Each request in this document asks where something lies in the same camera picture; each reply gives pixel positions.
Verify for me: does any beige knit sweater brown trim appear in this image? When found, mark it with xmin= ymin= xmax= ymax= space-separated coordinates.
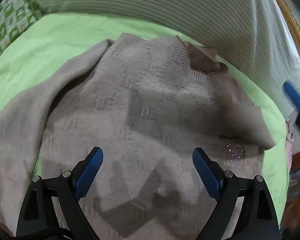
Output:
xmin=0 ymin=34 xmax=275 ymax=239

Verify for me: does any light green bed sheet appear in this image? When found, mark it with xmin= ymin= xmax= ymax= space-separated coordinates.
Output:
xmin=0 ymin=14 xmax=289 ymax=218

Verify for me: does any white striped duvet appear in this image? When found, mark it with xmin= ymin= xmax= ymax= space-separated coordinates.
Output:
xmin=35 ymin=0 xmax=300 ymax=116

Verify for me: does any green white patterned pillow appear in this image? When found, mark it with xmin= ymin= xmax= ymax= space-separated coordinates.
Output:
xmin=0 ymin=0 xmax=43 ymax=56

